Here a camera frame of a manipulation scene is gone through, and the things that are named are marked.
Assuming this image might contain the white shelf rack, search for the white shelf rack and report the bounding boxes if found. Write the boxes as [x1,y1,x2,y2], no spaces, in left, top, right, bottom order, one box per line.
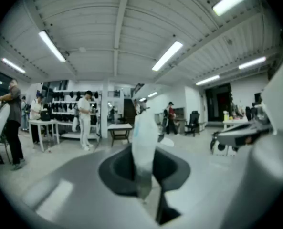
[51,88,103,139]

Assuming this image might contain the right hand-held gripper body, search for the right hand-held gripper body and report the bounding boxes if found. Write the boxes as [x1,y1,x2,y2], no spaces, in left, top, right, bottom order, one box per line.
[210,122,274,152]

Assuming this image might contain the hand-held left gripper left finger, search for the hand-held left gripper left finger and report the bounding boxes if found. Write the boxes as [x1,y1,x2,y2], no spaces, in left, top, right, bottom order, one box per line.
[24,145,160,229]

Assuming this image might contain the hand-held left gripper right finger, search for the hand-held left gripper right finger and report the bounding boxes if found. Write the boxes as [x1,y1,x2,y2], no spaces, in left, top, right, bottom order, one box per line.
[153,145,252,229]

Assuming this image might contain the low white-topped table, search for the low white-topped table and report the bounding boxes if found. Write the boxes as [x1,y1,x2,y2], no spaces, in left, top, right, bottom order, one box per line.
[107,123,134,147]

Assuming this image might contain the black office chair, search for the black office chair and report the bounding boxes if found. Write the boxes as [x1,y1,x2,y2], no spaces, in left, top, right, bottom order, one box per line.
[184,110,201,137]

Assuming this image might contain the rows of dark hanging items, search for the rows of dark hanging items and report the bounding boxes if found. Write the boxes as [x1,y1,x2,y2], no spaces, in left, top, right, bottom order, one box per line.
[52,91,99,126]

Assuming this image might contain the cluttered white table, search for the cluttered white table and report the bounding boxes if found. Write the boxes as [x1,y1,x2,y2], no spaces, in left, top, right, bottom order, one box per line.
[222,118,249,131]

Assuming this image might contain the black bag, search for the black bag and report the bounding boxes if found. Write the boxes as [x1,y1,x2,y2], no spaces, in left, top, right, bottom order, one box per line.
[40,108,52,122]

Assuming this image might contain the white rectangular table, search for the white rectangular table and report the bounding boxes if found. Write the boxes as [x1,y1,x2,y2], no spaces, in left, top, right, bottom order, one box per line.
[28,118,61,152]

